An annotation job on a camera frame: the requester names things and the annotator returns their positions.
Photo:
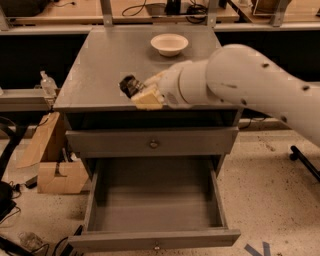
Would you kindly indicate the crumpled clear plastic bottle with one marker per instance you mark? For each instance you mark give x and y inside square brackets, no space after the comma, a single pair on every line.
[30,240]

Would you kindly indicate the black chair leg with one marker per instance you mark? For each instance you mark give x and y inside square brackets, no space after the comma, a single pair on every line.
[298,155]

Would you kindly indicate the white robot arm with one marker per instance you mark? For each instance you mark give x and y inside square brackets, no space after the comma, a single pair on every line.
[239,75]

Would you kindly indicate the grey drawer cabinet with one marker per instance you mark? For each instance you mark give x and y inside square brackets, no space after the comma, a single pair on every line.
[90,98]

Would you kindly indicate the closed grey upper drawer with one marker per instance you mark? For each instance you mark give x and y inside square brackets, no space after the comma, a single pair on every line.
[152,142]

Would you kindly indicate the brown cardboard box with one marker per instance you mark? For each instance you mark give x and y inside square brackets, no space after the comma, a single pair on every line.
[61,178]

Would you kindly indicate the clear sanitizer bottle left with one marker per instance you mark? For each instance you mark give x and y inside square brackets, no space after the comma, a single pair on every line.
[48,84]

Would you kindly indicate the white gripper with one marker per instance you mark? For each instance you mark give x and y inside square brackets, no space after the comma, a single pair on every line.
[169,85]

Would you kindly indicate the open grey middle drawer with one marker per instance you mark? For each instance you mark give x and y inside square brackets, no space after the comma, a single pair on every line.
[154,203]

